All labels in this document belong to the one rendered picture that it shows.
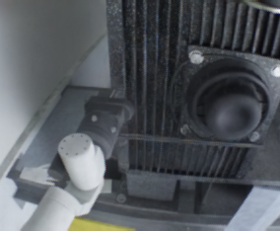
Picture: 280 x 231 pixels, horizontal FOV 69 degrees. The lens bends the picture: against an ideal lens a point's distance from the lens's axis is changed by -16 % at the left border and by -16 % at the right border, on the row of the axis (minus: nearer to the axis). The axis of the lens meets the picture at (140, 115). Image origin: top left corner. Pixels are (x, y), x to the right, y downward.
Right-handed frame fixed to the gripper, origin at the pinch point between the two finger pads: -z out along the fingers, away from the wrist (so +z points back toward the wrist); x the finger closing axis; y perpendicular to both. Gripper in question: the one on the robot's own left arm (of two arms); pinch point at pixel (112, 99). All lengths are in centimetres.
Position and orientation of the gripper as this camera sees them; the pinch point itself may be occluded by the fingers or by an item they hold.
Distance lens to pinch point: 62.8
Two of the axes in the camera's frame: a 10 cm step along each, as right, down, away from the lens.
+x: -9.8, -1.1, 1.4
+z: -1.7, 6.2, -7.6
